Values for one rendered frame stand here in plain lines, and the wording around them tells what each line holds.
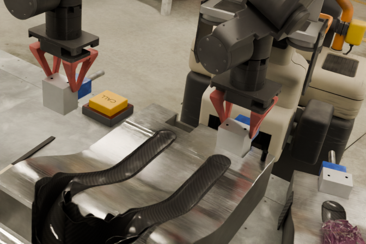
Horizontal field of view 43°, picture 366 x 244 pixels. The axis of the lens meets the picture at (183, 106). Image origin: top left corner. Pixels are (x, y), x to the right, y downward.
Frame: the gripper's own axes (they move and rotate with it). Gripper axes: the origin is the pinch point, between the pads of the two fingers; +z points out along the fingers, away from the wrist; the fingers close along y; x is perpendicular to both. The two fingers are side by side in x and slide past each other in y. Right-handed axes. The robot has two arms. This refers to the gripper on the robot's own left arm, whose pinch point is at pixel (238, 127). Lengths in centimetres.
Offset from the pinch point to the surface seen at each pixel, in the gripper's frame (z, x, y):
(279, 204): 12.8, 0.3, 9.9
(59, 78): -4.7, -12.7, -29.2
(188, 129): 5.4, 0.7, -10.3
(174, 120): 4.6, 0.4, -13.3
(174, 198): 3.0, -18.2, -1.2
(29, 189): -3.7, -33.9, -13.6
